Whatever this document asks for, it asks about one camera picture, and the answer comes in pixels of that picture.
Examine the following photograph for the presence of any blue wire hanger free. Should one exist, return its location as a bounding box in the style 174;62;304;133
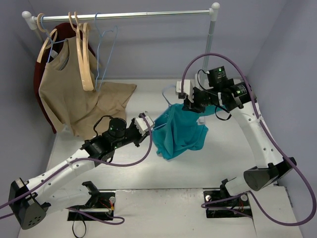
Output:
154;85;176;130
94;12;118;92

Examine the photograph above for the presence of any teal t shirt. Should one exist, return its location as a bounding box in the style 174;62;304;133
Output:
153;104;226;160

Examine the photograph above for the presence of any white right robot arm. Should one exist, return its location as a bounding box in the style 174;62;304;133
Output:
176;66;293;204

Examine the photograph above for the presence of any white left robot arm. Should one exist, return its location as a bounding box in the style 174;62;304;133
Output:
6;113;154;230

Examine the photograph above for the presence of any wooden hanger middle pair front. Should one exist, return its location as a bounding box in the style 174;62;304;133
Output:
74;12;94;91

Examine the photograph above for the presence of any wooden hanger pair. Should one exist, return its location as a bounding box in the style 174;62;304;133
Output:
74;12;94;91
68;12;86;90

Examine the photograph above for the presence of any wooden hanger middle pair back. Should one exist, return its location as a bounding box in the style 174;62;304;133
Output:
68;12;86;90

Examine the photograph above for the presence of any wooden hanger far left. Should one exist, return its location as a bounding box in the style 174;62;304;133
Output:
36;13;57;63

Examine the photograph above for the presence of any beige tank top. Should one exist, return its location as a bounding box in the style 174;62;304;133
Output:
39;37;137;140

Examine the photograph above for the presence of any dark red garment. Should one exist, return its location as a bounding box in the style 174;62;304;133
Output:
34;23;96;133

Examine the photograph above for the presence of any metal clothes rack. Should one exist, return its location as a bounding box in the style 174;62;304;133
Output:
21;2;220;124

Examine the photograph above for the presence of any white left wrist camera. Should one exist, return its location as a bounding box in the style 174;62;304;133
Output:
135;116;155;136

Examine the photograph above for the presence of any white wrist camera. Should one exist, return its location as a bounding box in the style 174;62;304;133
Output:
176;79;194;103
135;116;155;136

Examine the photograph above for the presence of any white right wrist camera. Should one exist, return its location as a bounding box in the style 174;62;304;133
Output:
176;79;194;103

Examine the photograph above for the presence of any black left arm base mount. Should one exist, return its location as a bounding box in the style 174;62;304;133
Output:
71;181;116;221

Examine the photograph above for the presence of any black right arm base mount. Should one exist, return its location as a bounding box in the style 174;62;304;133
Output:
202;180;253;219

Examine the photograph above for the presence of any blue wire hanger holding top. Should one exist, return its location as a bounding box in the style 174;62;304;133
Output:
37;13;67;63

